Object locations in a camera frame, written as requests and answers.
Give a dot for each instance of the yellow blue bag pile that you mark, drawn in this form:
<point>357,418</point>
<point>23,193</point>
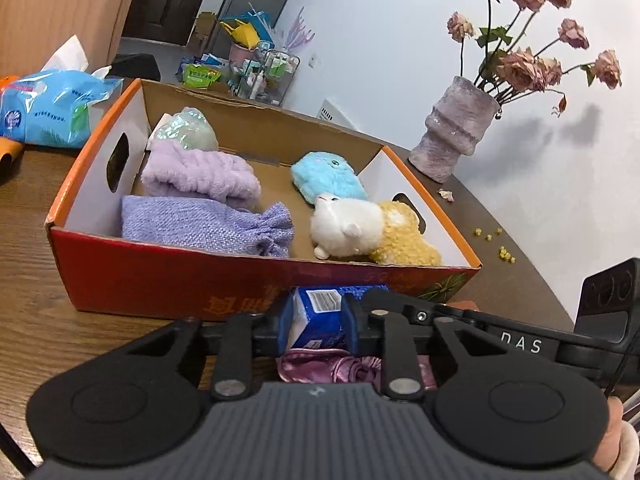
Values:
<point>249,29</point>

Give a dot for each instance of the red orange cardboard box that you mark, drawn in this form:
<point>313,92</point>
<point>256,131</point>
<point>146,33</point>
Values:
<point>102,272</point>

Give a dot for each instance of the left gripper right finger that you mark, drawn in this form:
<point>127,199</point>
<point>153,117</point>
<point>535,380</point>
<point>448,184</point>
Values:
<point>375,325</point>

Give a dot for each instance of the orange fruit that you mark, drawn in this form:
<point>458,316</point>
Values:
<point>6,81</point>

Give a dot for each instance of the light blue fluffy plush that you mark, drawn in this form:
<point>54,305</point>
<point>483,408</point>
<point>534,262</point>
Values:
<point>319,173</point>

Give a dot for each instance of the fallen pink petal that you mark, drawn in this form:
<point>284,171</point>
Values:
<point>446,195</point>

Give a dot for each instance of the yellow dried petals crumbs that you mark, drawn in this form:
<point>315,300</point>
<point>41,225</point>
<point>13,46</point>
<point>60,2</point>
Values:
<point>495,238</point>

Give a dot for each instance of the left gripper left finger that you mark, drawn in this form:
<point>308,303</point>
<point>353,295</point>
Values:
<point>244,337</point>

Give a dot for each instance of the blue white carton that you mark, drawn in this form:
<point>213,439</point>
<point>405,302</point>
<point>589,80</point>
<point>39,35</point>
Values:
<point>311,317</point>

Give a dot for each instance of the pink ribbed suitcase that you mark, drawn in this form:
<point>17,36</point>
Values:
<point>32,30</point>

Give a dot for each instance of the blue tissue pack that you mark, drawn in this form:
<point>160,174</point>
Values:
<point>60,106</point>

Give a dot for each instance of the white yellow sheep plush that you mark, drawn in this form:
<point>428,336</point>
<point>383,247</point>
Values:
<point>387,233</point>

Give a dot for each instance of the purple linen drawstring pouch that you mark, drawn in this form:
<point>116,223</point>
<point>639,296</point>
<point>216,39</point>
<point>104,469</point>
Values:
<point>207,225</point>

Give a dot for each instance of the lilac fluffy towel roll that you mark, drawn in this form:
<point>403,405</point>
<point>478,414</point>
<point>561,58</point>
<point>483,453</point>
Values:
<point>171,170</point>

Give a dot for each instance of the pink ribbed vase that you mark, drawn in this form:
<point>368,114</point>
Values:
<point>456,124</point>

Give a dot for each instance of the person right hand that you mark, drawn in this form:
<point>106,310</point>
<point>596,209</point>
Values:
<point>618,452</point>

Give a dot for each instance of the black stool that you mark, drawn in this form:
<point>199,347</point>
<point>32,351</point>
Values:
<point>133,66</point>

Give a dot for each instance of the mauve satin scrunchie bonnet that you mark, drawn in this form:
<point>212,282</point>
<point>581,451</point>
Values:
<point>329,366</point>

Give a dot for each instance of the iridescent plastic ball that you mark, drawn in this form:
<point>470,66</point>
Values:
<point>189,127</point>

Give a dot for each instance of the wire storage rack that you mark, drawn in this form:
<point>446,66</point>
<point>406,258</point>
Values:
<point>265,77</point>

